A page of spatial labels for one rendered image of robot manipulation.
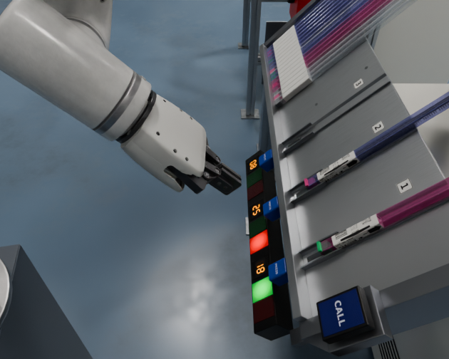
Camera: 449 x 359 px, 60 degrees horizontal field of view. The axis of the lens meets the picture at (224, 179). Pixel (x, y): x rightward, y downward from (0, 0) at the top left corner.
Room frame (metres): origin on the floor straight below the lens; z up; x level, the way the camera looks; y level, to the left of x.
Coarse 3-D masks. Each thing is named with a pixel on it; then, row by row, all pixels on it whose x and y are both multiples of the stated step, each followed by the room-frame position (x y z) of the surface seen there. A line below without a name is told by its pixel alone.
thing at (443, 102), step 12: (444, 96) 0.39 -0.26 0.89; (432, 108) 0.38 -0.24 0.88; (444, 108) 0.38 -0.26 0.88; (408, 120) 0.39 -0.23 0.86; (420, 120) 0.38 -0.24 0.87; (384, 132) 0.39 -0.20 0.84; (396, 132) 0.38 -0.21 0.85; (372, 144) 0.38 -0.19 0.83; (384, 144) 0.38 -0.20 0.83; (360, 156) 0.38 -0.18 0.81; (312, 180) 0.38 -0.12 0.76
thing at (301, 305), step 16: (272, 96) 0.64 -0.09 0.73; (272, 112) 0.58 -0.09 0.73; (272, 128) 0.54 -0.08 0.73; (272, 144) 0.50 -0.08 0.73; (288, 176) 0.43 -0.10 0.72; (288, 192) 0.39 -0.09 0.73; (288, 208) 0.36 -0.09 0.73; (288, 224) 0.32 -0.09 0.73; (288, 240) 0.30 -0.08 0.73; (288, 256) 0.28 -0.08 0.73; (288, 272) 0.26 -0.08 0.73; (304, 272) 0.26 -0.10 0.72; (304, 288) 0.24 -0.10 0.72; (304, 304) 0.21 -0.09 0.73; (304, 320) 0.20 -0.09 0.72
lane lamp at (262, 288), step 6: (258, 282) 0.29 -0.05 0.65; (264, 282) 0.28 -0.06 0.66; (270, 282) 0.28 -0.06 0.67; (252, 288) 0.28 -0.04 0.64; (258, 288) 0.28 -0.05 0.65; (264, 288) 0.27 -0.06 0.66; (270, 288) 0.27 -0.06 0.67; (252, 294) 0.27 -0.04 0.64; (258, 294) 0.27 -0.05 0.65; (264, 294) 0.26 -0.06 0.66; (270, 294) 0.26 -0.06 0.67; (258, 300) 0.26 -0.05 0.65
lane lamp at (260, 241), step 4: (264, 232) 0.36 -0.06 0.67; (256, 236) 0.37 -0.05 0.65; (260, 236) 0.36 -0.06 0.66; (264, 236) 0.36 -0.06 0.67; (252, 240) 0.36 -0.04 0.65; (256, 240) 0.36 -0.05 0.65; (260, 240) 0.35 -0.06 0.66; (264, 240) 0.35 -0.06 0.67; (252, 244) 0.35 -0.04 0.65; (256, 244) 0.35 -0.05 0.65; (260, 244) 0.35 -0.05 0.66; (264, 244) 0.34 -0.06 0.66; (268, 244) 0.34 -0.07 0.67; (252, 248) 0.35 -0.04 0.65; (256, 248) 0.34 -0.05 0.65; (260, 248) 0.34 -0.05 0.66; (252, 252) 0.34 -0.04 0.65
